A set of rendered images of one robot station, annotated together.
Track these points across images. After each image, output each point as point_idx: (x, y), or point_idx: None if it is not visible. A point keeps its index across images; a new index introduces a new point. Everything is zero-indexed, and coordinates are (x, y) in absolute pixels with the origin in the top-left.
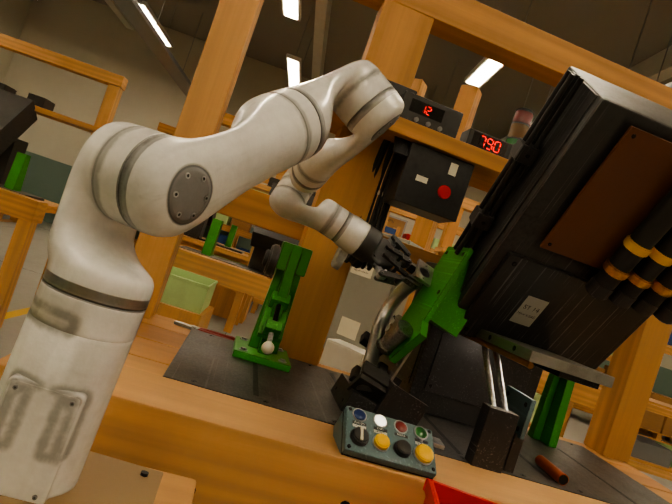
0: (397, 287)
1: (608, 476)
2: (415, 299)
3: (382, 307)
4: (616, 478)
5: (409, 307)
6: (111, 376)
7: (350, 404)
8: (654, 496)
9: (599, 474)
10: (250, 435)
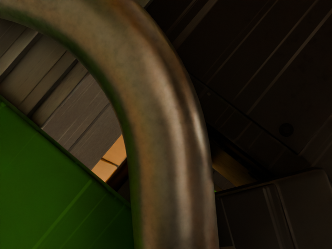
0: (166, 138)
1: (97, 134)
2: (95, 213)
3: (64, 1)
4: (102, 136)
5: (62, 171)
6: None
7: None
8: (91, 163)
9: (89, 134)
10: None
